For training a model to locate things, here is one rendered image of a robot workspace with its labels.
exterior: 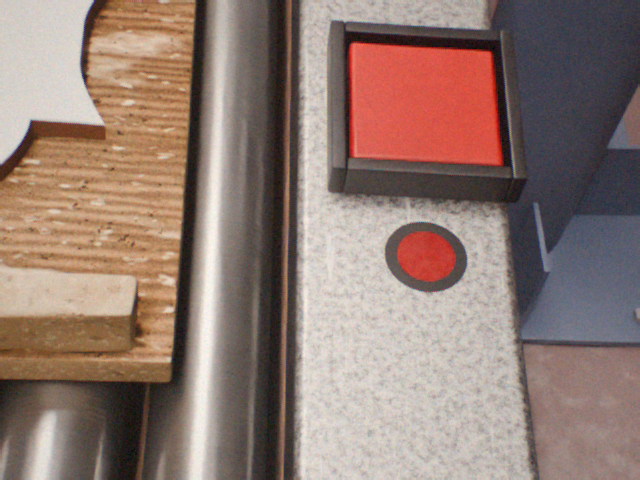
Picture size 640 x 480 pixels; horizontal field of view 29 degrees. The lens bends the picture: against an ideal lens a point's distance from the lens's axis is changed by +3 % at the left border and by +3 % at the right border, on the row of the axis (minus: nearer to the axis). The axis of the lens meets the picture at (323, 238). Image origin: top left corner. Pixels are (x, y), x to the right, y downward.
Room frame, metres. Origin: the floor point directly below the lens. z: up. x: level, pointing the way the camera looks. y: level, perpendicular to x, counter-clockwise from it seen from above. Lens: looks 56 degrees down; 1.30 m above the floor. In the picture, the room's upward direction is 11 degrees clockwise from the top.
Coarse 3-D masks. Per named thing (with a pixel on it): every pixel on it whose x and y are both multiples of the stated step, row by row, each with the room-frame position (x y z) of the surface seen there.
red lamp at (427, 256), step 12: (408, 240) 0.27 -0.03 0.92; (420, 240) 0.27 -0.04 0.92; (432, 240) 0.27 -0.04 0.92; (444, 240) 0.27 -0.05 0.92; (408, 252) 0.26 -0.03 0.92; (420, 252) 0.26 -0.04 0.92; (432, 252) 0.27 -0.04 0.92; (444, 252) 0.27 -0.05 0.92; (408, 264) 0.26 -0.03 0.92; (420, 264) 0.26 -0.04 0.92; (432, 264) 0.26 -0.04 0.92; (444, 264) 0.26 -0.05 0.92; (420, 276) 0.25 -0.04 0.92; (432, 276) 0.25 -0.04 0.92; (444, 276) 0.26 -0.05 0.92
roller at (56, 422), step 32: (32, 384) 0.18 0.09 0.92; (64, 384) 0.18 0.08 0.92; (96, 384) 0.18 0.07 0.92; (0, 416) 0.17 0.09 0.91; (32, 416) 0.17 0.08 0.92; (64, 416) 0.17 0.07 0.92; (96, 416) 0.17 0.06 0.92; (0, 448) 0.16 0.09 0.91; (32, 448) 0.16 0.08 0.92; (64, 448) 0.16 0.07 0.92; (96, 448) 0.16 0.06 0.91
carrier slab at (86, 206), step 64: (128, 0) 0.34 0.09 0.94; (192, 0) 0.35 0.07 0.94; (128, 64) 0.31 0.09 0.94; (192, 64) 0.32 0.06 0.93; (128, 128) 0.28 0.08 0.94; (0, 192) 0.24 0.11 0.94; (64, 192) 0.25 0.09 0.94; (128, 192) 0.25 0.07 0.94; (0, 256) 0.22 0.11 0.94; (64, 256) 0.22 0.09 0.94; (128, 256) 0.23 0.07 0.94
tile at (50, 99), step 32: (0, 0) 0.32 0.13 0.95; (32, 0) 0.32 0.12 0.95; (64, 0) 0.33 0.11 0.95; (96, 0) 0.33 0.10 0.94; (0, 32) 0.30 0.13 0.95; (32, 32) 0.31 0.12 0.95; (64, 32) 0.31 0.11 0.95; (0, 64) 0.29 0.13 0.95; (32, 64) 0.29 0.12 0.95; (64, 64) 0.30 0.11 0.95; (0, 96) 0.27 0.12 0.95; (32, 96) 0.28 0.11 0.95; (64, 96) 0.28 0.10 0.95; (0, 128) 0.26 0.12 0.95; (32, 128) 0.27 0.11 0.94; (64, 128) 0.27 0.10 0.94; (96, 128) 0.27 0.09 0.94; (0, 160) 0.25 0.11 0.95
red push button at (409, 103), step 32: (352, 64) 0.34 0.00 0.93; (384, 64) 0.34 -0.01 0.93; (416, 64) 0.35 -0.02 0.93; (448, 64) 0.35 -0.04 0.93; (480, 64) 0.35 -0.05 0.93; (352, 96) 0.32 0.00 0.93; (384, 96) 0.33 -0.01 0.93; (416, 96) 0.33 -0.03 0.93; (448, 96) 0.33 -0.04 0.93; (480, 96) 0.33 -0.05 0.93; (352, 128) 0.31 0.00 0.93; (384, 128) 0.31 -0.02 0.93; (416, 128) 0.31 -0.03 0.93; (448, 128) 0.32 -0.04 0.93; (480, 128) 0.32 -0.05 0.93; (416, 160) 0.30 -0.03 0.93; (448, 160) 0.30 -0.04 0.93; (480, 160) 0.30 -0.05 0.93
